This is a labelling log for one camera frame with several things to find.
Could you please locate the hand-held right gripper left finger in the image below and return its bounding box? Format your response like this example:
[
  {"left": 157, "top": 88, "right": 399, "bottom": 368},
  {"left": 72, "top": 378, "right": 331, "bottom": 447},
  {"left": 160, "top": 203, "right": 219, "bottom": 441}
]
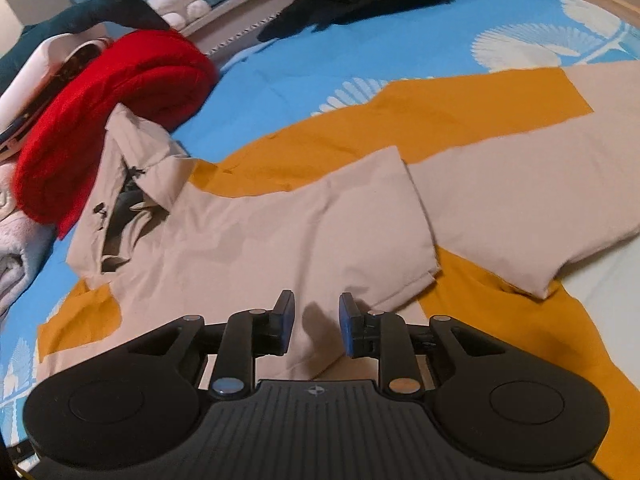
[{"left": 118, "top": 289, "right": 296, "bottom": 401}]

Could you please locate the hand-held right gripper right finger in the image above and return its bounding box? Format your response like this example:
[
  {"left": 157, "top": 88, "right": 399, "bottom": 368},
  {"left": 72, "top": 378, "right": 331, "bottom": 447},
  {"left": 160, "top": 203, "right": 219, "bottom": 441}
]
[{"left": 338, "top": 292, "right": 512, "bottom": 397}]

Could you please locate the beige and yellow shirt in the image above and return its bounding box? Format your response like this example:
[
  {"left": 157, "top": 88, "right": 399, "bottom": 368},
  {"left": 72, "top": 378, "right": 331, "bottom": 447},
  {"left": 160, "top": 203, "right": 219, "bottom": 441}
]
[{"left": 37, "top": 57, "right": 640, "bottom": 411}]

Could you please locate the blue bed sheet white print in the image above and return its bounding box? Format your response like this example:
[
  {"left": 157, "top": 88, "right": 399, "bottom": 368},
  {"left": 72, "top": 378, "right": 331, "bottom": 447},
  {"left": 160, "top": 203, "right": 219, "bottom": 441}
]
[{"left": 0, "top": 0, "right": 640, "bottom": 461}]

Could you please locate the red folded blanket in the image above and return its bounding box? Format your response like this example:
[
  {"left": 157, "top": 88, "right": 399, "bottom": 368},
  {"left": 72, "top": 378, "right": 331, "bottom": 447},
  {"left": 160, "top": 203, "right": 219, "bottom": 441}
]
[{"left": 12, "top": 30, "right": 219, "bottom": 241}]

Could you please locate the white folded blanket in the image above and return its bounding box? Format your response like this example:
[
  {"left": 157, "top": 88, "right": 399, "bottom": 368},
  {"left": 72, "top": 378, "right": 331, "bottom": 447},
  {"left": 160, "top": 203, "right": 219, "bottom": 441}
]
[{"left": 0, "top": 180, "right": 57, "bottom": 313}]

